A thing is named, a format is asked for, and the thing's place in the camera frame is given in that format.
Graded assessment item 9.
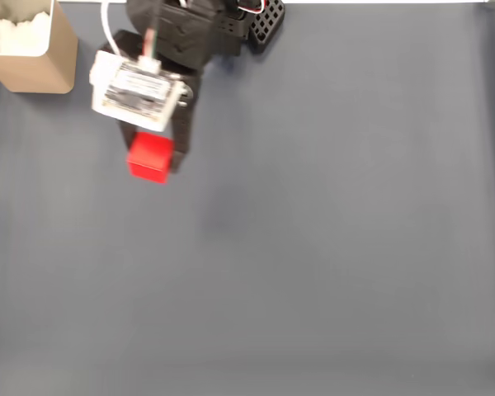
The red cube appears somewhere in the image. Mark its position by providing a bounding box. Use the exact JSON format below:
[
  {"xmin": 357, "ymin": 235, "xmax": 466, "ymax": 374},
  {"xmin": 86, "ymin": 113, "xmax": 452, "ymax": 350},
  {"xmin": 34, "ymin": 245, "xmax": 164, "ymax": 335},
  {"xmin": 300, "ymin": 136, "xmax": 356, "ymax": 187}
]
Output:
[{"xmin": 125, "ymin": 131, "xmax": 176, "ymax": 186}]

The beige box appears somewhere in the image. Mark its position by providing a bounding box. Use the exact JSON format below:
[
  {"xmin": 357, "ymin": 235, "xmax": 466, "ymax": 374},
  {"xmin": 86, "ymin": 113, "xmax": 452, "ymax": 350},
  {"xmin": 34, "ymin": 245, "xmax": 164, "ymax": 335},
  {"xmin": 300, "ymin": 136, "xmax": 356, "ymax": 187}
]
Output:
[{"xmin": 0, "ymin": 0, "xmax": 79, "ymax": 95}]

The white padding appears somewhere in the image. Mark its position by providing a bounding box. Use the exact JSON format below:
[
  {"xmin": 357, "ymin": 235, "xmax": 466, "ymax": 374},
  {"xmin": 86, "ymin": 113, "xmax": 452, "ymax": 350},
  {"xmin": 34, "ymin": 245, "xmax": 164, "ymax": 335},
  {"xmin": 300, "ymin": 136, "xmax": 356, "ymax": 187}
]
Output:
[{"xmin": 0, "ymin": 11, "xmax": 51, "ymax": 57}]

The grey mat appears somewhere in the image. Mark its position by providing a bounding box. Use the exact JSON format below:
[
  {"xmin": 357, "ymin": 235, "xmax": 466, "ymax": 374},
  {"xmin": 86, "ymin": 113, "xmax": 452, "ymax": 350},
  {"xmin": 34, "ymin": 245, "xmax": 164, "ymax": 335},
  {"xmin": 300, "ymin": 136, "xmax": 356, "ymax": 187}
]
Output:
[{"xmin": 0, "ymin": 2, "xmax": 495, "ymax": 396}]

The black cable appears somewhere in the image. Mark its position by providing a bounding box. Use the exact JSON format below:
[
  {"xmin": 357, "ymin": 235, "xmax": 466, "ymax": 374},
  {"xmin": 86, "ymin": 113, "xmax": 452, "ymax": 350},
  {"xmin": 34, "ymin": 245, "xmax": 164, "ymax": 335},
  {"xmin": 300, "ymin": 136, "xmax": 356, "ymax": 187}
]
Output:
[{"xmin": 141, "ymin": 0, "xmax": 164, "ymax": 64}]

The white cable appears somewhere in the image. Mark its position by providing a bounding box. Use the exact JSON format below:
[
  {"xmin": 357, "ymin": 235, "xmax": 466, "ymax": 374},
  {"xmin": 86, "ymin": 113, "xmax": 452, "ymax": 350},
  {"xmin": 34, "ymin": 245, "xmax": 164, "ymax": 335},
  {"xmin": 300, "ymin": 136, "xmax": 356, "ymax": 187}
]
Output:
[{"xmin": 100, "ymin": 0, "xmax": 121, "ymax": 58}]

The white-mounted camera circuit board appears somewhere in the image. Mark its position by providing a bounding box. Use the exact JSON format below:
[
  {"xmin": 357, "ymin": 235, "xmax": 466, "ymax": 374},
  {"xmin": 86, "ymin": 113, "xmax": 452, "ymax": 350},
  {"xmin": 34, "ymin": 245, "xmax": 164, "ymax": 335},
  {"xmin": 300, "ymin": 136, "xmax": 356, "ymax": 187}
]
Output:
[{"xmin": 89, "ymin": 49, "xmax": 187, "ymax": 134}]

